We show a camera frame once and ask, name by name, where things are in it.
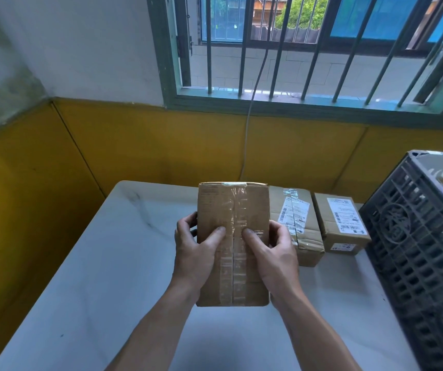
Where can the person's right hand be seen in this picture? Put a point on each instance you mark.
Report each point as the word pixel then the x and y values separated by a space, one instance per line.
pixel 279 262

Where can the person's left hand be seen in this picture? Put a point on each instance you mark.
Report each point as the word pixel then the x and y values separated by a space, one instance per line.
pixel 190 255

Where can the person's left thumb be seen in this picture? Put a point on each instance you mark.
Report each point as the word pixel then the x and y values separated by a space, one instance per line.
pixel 213 237

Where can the person's right thumb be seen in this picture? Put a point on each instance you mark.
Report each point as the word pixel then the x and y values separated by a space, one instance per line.
pixel 253 239

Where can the taped brown cardboard box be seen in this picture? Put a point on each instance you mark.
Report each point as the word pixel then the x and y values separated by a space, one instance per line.
pixel 232 212

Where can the person's right forearm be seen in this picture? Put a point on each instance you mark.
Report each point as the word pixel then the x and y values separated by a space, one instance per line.
pixel 314 332

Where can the person's left forearm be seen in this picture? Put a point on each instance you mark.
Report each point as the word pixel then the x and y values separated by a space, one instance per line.
pixel 155 328

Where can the cardboard box with long label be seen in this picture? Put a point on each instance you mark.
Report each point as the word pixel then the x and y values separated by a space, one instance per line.
pixel 297 224

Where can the small cardboard box white label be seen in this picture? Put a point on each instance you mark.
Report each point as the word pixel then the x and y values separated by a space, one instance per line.
pixel 341 224

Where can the grey plastic crate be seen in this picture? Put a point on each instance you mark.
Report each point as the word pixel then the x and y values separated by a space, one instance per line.
pixel 418 258

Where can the grey window bars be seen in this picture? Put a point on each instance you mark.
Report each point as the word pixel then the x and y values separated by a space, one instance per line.
pixel 279 46

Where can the green window frame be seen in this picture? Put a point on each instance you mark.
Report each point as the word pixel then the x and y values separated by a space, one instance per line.
pixel 169 54

